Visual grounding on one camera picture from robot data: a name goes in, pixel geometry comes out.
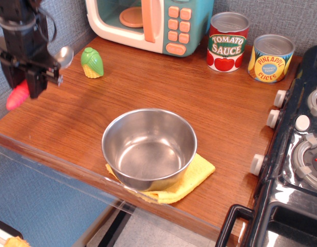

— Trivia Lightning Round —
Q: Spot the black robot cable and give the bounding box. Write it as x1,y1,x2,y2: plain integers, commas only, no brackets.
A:
37,7,58,44

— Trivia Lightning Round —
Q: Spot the black toy stove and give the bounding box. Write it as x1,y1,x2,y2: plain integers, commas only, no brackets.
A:
216,45,317,246

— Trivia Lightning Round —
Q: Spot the green yellow toy corn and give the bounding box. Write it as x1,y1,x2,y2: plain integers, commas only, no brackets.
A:
81,47,104,79

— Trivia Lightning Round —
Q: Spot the teal toy microwave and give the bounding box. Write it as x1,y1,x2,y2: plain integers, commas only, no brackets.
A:
85,1,214,57

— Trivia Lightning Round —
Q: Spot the white stove knob middle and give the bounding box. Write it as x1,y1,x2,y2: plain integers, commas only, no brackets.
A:
266,110,280,129

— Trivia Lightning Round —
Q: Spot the red-handled metal spoon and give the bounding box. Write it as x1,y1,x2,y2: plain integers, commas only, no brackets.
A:
6,46,74,111

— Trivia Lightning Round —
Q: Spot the pineapple slices can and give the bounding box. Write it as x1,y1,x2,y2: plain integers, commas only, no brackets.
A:
248,34,295,83

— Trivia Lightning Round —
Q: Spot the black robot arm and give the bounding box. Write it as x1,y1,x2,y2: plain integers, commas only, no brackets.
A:
0,1,62,99

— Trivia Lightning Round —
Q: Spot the tomato sauce can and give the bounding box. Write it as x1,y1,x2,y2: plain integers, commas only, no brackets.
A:
207,12,250,72

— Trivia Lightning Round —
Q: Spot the orange object at corner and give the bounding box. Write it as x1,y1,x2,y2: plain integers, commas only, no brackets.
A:
4,236,30,247

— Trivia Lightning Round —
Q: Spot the white stove knob upper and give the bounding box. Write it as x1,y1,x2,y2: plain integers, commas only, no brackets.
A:
274,90,287,108

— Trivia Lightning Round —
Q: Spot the white stove knob lower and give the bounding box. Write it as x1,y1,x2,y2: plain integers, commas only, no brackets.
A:
250,154,265,176

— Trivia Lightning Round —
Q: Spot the yellow folded cloth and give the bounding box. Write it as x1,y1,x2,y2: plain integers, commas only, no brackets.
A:
105,153,216,205

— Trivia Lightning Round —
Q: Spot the silver metal pot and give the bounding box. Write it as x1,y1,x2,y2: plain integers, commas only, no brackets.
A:
102,109,197,191

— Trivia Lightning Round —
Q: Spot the white stove knob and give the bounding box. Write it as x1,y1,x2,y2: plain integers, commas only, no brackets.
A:
274,90,287,108
250,154,265,176
266,110,280,129

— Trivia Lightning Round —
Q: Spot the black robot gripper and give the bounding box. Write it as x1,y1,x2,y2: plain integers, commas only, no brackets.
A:
0,22,63,99

